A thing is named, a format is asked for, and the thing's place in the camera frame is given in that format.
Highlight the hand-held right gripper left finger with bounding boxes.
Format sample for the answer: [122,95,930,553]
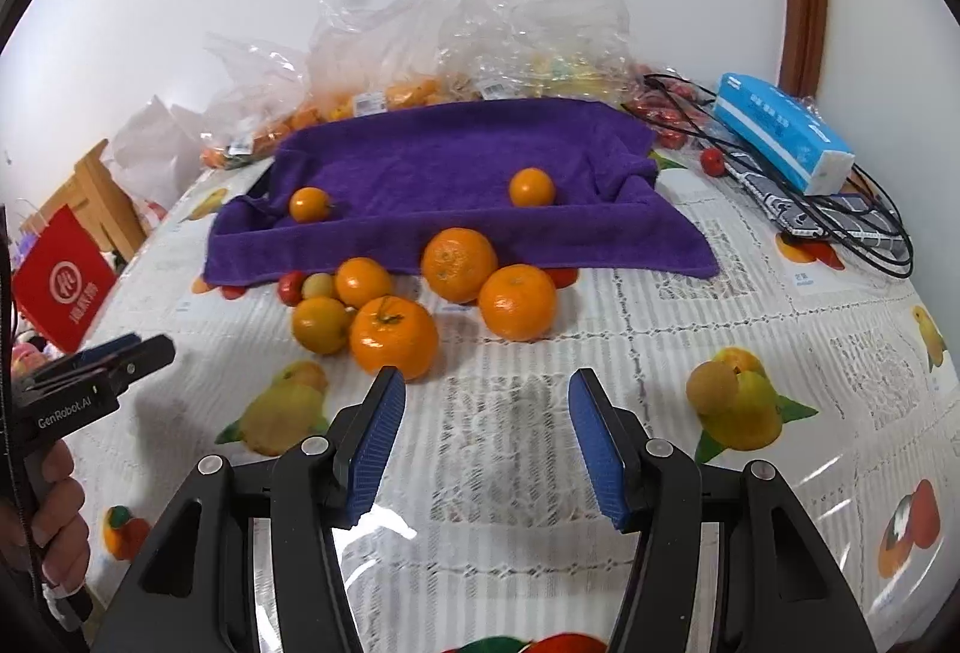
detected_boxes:
[90,366,407,653]

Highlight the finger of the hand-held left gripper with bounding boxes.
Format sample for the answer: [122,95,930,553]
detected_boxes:
[107,334,178,393]
[71,333,145,375]

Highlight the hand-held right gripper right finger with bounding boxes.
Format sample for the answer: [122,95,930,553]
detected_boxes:
[568,368,878,653]

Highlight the orange with green stem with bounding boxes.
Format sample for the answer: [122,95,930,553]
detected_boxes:
[349,294,440,378]

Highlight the large smooth orange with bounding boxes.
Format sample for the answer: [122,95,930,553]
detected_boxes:
[478,263,559,343]

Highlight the purple towel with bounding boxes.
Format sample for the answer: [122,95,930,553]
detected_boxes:
[204,98,721,289]

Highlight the person's left hand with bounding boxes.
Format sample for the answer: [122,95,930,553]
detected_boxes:
[0,473,92,583]

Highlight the red paper bag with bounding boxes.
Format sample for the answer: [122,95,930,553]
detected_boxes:
[11,203,117,354]

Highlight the small yellowish orange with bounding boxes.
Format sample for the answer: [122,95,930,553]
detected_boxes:
[291,296,355,355]

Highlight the fruit print lace tablecloth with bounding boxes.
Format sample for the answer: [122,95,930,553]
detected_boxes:
[71,120,960,653]

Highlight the wooden chair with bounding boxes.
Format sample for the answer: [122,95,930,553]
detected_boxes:
[37,139,151,264]

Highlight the large dimpled orange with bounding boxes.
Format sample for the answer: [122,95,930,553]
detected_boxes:
[421,227,499,305]

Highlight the white plastic bag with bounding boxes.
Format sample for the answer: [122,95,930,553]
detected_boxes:
[112,94,203,211]

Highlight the clear bag of kumquats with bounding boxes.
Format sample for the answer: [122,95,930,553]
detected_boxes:
[199,30,323,170]

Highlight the bag of red tomatoes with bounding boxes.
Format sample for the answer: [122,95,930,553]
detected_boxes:
[619,64,721,151]

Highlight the patterned black white pouch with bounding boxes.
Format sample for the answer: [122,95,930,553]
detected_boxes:
[720,150,901,245]

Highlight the blue tissue pack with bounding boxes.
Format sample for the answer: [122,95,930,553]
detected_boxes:
[710,71,857,195]

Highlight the tall clear plastic bag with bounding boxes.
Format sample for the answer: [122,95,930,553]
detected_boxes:
[307,0,481,121]

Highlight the clear bag of yellow fruit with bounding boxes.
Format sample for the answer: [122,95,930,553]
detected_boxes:
[439,0,638,106]

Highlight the black cable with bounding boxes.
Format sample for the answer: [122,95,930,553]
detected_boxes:
[641,71,916,279]

